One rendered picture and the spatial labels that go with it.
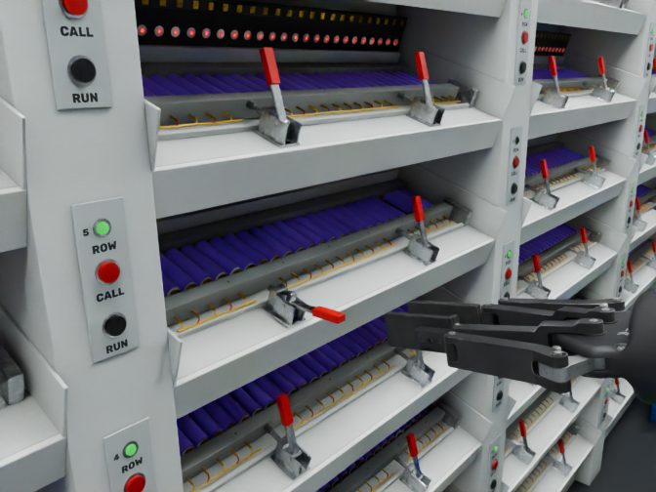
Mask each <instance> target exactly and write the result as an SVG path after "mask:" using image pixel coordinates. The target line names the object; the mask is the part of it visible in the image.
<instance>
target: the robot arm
mask: <svg viewBox="0 0 656 492"><path fill-rule="evenodd" d="M407 306H408V312H409V313H408V312H396V311H389V312H387V313H385V322H386V327H387V334H388V341H389V346H390V347H397V348H404V349H417V350H425V351H433V352H440V353H446V357H447V365H448V366H449V367H452V368H457V369H462V370H468V371H473V372H476V373H481V374H486V375H491V376H496V377H501V378H506V379H511V380H516V381H521V382H525V383H530V384H535V385H538V386H540V387H543V388H545V389H547V390H551V391H553V392H556V393H568V392H570V391H571V380H570V379H572V378H575V377H577V376H580V375H581V376H583V377H588V378H596V379H607V378H612V379H617V378H623V379H625V380H626V381H628V382H629V384H630V385H631V386H632V388H633V391H634V393H635V395H636V397H637V398H638V399H639V400H640V401H642V402H644V403H647V404H653V405H656V290H648V291H645V292H643V293H642V294H640V295H639V296H638V298H637V299H636V301H635V304H634V306H633V309H632V312H629V311H626V310H625V300H623V299H620V298H612V299H603V300H559V299H518V298H502V299H500V300H498V304H497V305H495V304H489V303H488V304H485V305H482V306H481V308H480V304H465V303H449V302H434V301H418V300H412V301H410V302H408V303H407Z"/></svg>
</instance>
